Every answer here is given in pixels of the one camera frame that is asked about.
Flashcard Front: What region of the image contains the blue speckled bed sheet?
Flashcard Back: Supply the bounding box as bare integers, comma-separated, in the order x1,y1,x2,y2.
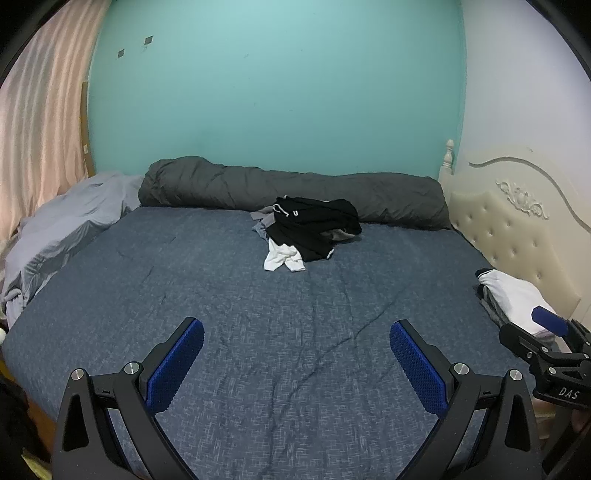
0,205,546,480

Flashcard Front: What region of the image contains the cream tufted headboard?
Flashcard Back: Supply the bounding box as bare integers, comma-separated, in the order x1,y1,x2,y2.
438,139,591,326

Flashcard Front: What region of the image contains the wooden window frame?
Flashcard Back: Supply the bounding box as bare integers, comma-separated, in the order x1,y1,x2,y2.
81,80,96,178

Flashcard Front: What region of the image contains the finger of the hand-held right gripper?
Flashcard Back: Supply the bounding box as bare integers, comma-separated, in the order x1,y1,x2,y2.
499,322,561,370
531,305,591,355

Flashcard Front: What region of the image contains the pink curtain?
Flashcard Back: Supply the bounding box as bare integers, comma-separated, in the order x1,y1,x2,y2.
0,0,112,241

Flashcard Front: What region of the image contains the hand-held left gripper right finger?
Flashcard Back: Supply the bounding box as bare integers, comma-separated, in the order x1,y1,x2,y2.
390,319,541,480

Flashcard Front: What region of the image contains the black sweater with white collar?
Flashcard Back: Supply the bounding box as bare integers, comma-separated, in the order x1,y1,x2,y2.
268,220,362,262

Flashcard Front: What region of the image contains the light grey blanket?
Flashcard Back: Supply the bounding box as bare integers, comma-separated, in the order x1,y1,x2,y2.
0,173,145,324

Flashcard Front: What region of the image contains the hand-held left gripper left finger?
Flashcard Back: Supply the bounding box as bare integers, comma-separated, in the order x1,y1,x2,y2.
52,316,205,480

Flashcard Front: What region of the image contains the black garment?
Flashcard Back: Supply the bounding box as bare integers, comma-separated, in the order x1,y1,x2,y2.
272,196,360,232

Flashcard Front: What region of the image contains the dark grey rolled duvet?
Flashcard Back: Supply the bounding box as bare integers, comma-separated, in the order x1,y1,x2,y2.
139,157,452,230

